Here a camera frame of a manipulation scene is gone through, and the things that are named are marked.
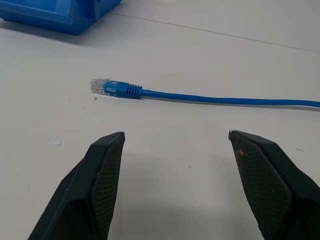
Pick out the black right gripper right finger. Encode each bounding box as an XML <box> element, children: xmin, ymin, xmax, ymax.
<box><xmin>228</xmin><ymin>130</ymin><xmax>320</xmax><ymax>240</ymax></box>

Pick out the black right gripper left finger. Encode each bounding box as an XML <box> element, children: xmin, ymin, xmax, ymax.
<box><xmin>26</xmin><ymin>131</ymin><xmax>126</xmax><ymax>240</ymax></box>

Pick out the blue Ethernet cable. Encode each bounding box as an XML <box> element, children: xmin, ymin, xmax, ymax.
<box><xmin>90</xmin><ymin>77</ymin><xmax>320</xmax><ymax>109</ymax></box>

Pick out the blue plastic bin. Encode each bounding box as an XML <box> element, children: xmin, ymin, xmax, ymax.
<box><xmin>0</xmin><ymin>0</ymin><xmax>123</xmax><ymax>37</ymax></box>

